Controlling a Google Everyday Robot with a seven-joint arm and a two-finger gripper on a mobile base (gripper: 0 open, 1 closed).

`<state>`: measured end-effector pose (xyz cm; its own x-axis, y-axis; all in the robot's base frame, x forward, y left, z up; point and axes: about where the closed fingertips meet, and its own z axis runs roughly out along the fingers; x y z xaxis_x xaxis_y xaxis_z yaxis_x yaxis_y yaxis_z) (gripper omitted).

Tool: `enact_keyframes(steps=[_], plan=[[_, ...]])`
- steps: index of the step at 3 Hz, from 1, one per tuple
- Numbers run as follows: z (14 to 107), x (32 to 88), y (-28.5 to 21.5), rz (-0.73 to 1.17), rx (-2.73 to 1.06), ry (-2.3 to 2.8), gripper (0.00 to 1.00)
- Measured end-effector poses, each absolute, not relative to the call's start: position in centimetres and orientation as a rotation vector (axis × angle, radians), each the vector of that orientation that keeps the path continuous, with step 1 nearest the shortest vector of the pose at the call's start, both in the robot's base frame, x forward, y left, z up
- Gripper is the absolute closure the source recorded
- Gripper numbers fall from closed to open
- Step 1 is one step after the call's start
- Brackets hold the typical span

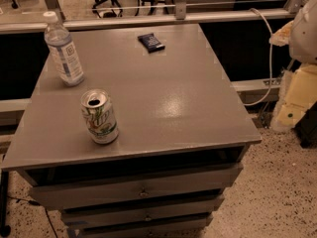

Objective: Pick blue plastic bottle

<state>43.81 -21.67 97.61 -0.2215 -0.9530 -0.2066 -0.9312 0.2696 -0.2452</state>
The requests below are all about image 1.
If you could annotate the black stand leg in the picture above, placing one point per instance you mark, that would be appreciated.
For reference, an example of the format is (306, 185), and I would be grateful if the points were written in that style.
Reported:
(4, 228)

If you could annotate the grey drawer cabinet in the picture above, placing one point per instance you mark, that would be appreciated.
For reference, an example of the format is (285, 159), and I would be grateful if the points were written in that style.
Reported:
(182, 133)

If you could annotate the metal railing frame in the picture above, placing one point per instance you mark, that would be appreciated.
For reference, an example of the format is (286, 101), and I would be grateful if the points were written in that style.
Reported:
(27, 16)

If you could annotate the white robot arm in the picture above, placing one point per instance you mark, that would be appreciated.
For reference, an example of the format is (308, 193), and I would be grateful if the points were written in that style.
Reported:
(300, 35)

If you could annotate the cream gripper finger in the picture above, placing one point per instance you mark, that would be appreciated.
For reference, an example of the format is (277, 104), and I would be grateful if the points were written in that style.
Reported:
(297, 94)

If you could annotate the white green soda can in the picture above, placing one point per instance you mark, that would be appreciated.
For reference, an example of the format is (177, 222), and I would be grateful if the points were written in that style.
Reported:
(98, 113)

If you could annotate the clear plastic water bottle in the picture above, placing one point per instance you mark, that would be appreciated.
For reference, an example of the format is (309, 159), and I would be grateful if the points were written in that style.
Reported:
(63, 50)

